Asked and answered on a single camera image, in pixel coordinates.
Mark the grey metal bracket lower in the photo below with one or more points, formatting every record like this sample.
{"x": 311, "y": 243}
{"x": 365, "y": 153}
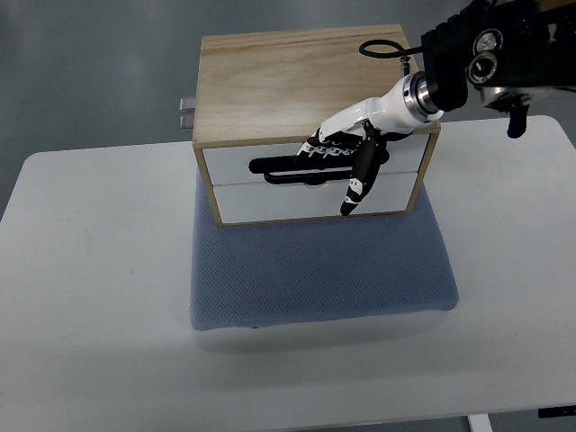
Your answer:
{"x": 186, "y": 122}

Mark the grey metal bracket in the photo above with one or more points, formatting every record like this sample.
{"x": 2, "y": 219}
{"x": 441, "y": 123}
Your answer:
{"x": 186, "y": 122}
{"x": 187, "y": 104}

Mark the black drawer handle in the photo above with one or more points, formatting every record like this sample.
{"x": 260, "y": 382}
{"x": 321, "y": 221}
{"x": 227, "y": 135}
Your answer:
{"x": 315, "y": 170}

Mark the white drawer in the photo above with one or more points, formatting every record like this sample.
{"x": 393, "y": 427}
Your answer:
{"x": 229, "y": 166}
{"x": 240, "y": 203}

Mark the grey metal bracket upper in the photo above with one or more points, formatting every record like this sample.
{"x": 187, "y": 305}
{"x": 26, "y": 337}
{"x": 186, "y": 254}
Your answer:
{"x": 187, "y": 104}

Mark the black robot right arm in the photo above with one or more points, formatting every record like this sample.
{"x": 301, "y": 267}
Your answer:
{"x": 513, "y": 52}

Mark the blue grey mesh cushion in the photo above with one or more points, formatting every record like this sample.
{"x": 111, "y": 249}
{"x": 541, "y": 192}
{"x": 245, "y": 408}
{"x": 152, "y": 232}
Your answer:
{"x": 256, "y": 276}

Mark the white table leg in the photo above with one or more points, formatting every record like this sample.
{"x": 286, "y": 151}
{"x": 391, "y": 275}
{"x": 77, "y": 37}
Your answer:
{"x": 479, "y": 423}

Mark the black table control panel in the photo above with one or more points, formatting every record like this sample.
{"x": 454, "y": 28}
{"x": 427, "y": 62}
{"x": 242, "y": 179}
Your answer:
{"x": 557, "y": 412}

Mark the wooden drawer cabinet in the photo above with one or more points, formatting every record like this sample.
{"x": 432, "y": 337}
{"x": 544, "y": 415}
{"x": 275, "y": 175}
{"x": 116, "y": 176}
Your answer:
{"x": 278, "y": 87}

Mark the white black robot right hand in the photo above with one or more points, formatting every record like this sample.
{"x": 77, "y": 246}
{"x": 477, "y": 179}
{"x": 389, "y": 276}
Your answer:
{"x": 364, "y": 129}

